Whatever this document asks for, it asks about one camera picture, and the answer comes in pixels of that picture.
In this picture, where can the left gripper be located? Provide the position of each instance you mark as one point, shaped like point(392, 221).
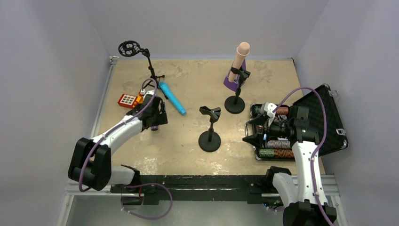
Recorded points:
point(160, 115)

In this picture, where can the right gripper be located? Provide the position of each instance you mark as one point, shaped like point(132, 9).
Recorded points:
point(259, 129)

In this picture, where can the blue plastic microphone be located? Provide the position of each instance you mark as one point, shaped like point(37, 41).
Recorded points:
point(170, 95)

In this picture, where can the black round-base stand front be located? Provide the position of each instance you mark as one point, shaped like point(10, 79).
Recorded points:
point(235, 104)

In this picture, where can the black round-base stand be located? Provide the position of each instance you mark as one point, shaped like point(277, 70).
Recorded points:
point(210, 141)
point(235, 104)

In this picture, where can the pink plastic microphone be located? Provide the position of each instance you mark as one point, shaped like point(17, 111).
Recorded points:
point(243, 50)

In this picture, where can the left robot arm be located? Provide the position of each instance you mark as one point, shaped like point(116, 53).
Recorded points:
point(91, 163)

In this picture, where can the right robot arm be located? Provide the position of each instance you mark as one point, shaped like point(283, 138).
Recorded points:
point(305, 203)

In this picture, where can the black poker chip case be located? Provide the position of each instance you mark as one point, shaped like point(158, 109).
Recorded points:
point(323, 116)

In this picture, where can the green poker chip roll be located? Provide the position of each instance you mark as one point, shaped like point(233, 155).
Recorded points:
point(266, 153)

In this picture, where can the red poker chip roll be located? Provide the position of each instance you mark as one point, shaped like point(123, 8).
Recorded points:
point(283, 153)

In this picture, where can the red yellow toy block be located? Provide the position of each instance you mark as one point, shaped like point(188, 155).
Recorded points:
point(129, 101)

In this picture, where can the purple metronome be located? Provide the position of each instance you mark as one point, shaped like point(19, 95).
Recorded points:
point(233, 85)

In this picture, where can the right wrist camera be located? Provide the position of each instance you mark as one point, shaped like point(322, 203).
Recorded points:
point(269, 111)

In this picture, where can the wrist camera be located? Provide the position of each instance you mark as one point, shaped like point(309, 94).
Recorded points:
point(269, 111)
point(150, 92)

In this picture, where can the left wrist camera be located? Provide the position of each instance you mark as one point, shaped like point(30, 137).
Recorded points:
point(150, 92)

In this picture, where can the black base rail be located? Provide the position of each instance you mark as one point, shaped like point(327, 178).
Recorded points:
point(217, 188)

